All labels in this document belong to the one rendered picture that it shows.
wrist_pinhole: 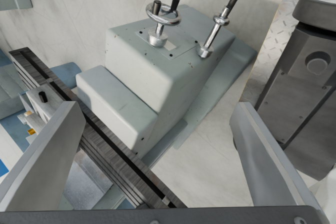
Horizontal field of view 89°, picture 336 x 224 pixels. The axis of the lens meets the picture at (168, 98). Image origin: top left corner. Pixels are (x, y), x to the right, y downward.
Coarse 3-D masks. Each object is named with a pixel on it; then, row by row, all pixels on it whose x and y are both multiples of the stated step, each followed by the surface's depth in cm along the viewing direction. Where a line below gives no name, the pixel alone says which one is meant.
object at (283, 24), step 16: (288, 0) 55; (288, 16) 57; (272, 32) 61; (288, 32) 59; (272, 48) 64; (256, 64) 70; (272, 64) 66; (256, 80) 73; (240, 96) 81; (256, 96) 76
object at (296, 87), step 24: (288, 48) 45; (312, 48) 40; (288, 72) 46; (312, 72) 40; (264, 96) 55; (288, 96) 51; (312, 96) 47; (264, 120) 59; (288, 120) 54; (312, 120) 52; (288, 144) 60; (312, 144) 55; (312, 168) 59
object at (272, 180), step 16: (240, 112) 10; (256, 112) 10; (240, 128) 10; (256, 128) 9; (240, 144) 10; (256, 144) 8; (272, 144) 8; (240, 160) 10; (256, 160) 8; (272, 160) 7; (288, 160) 7; (256, 176) 8; (272, 176) 7; (288, 176) 7; (256, 192) 8; (272, 192) 7; (288, 192) 6; (304, 192) 6; (320, 208) 7
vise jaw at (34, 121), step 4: (28, 116) 66; (32, 116) 67; (36, 116) 67; (28, 120) 65; (32, 120) 66; (36, 120) 66; (40, 120) 66; (28, 124) 69; (32, 124) 65; (36, 124) 65; (40, 124) 66; (44, 124) 66; (36, 128) 64; (40, 128) 65; (36, 132) 64
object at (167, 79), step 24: (144, 24) 69; (192, 24) 82; (120, 48) 60; (144, 48) 59; (168, 48) 63; (192, 48) 68; (216, 48) 75; (120, 72) 67; (144, 72) 58; (168, 72) 55; (192, 72) 65; (144, 96) 65; (168, 96) 60; (192, 96) 109; (168, 120) 97
